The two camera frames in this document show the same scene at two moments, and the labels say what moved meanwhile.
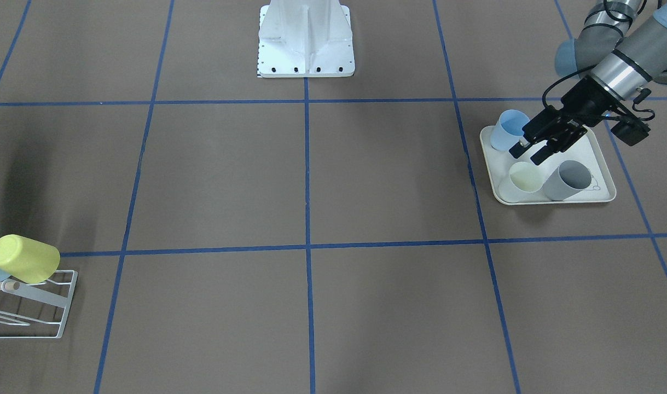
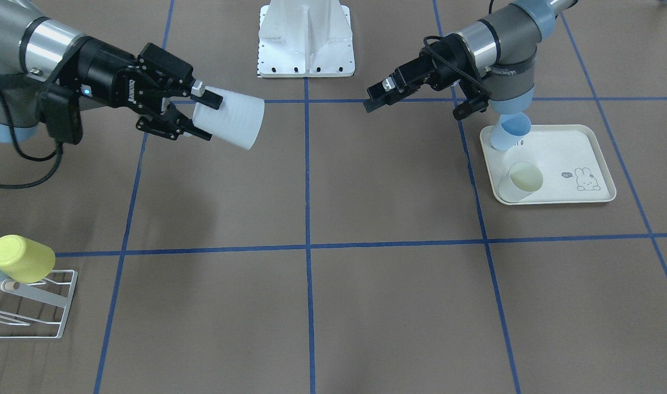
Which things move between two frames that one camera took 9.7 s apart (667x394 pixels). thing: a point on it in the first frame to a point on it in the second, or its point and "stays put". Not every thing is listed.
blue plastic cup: (508, 130) stays put
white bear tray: (588, 150) stays put
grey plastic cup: (569, 178) to (238, 122)
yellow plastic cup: (24, 259) stays put
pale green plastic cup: (523, 178) stays put
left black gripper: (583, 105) to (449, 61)
